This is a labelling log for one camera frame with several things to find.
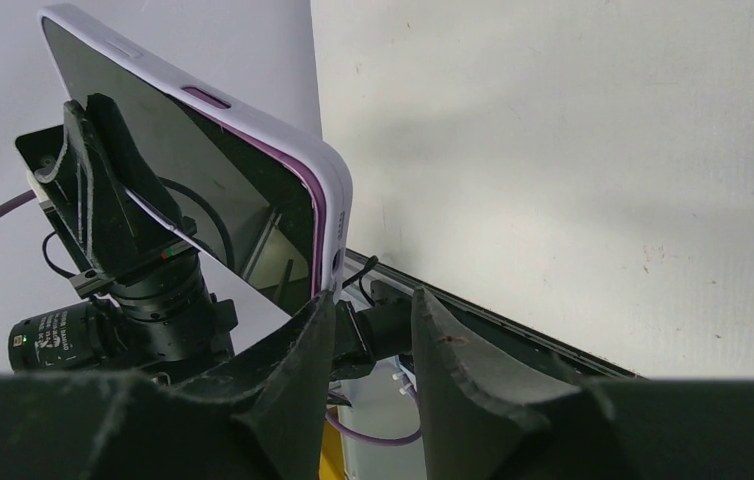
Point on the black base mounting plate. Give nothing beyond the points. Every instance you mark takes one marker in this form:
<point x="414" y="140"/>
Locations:
<point x="531" y="347"/>

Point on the lavender phone case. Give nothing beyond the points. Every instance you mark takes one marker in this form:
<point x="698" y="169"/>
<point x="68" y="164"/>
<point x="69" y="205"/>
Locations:
<point x="319" y="166"/>

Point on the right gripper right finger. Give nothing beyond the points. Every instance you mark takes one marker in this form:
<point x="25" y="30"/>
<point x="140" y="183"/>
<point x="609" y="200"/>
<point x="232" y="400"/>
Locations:
<point x="486" y="415"/>

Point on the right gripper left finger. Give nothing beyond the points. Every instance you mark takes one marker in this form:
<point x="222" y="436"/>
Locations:
<point x="256" y="416"/>

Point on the black phone purple frame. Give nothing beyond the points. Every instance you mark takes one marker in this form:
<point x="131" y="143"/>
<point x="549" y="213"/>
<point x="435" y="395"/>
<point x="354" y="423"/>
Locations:
<point x="252" y="209"/>

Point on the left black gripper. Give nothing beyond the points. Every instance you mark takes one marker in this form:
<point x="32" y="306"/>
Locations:
<point x="144" y="304"/>

